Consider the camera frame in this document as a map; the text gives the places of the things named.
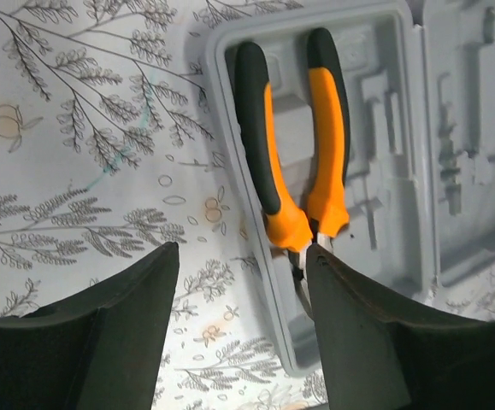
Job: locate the grey plastic tool case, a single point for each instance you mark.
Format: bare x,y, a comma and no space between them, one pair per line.
420,188

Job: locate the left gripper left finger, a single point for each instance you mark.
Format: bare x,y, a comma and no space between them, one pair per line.
98,349

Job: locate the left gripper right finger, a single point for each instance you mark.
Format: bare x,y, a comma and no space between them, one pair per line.
381,350

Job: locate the orange handled pliers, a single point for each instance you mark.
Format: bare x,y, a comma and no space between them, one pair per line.
292,139

